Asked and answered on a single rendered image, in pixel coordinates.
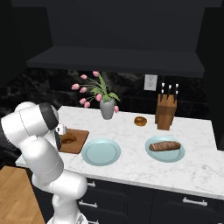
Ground brown wooden cutting board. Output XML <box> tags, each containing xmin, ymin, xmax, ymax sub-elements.
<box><xmin>58</xmin><ymin>128</ymin><xmax>90</xmax><ymax>155</ymax></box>

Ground brown croissant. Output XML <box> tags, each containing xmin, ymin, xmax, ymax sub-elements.
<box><xmin>59</xmin><ymin>133</ymin><xmax>78</xmax><ymax>144</ymax></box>

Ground dark tall cabinet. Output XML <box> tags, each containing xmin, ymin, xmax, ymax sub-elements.
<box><xmin>195</xmin><ymin>0</ymin><xmax>224</xmax><ymax>151</ymax></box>

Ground grey vase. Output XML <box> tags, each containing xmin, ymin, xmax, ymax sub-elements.
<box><xmin>99</xmin><ymin>98</ymin><xmax>116</xmax><ymax>121</ymax></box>

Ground pink tulips with green leaves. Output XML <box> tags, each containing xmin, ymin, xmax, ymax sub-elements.
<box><xmin>71</xmin><ymin>70</ymin><xmax>122</xmax><ymax>114</ymax></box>

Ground brown glazed donut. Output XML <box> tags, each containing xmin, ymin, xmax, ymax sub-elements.
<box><xmin>133</xmin><ymin>115</ymin><xmax>148</xmax><ymax>127</ymax></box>

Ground light blue plate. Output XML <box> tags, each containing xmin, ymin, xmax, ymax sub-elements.
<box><xmin>144</xmin><ymin>135</ymin><xmax>186</xmax><ymax>164</ymax></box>
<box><xmin>80</xmin><ymin>137</ymin><xmax>122</xmax><ymax>167</ymax></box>

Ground wooden knife block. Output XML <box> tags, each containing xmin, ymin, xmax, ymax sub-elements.
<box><xmin>154</xmin><ymin>93</ymin><xmax>179</xmax><ymax>131</ymax></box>

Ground brown baguette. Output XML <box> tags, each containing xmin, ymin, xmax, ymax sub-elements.
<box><xmin>148</xmin><ymin>140</ymin><xmax>182</xmax><ymax>152</ymax></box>

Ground dark wide drawer front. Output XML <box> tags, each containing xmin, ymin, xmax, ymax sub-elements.
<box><xmin>152</xmin><ymin>188</ymin><xmax>224</xmax><ymax>215</ymax></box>

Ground white wall socket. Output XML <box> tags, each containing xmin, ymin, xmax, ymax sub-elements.
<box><xmin>143</xmin><ymin>73</ymin><xmax>158</xmax><ymax>92</ymax></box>

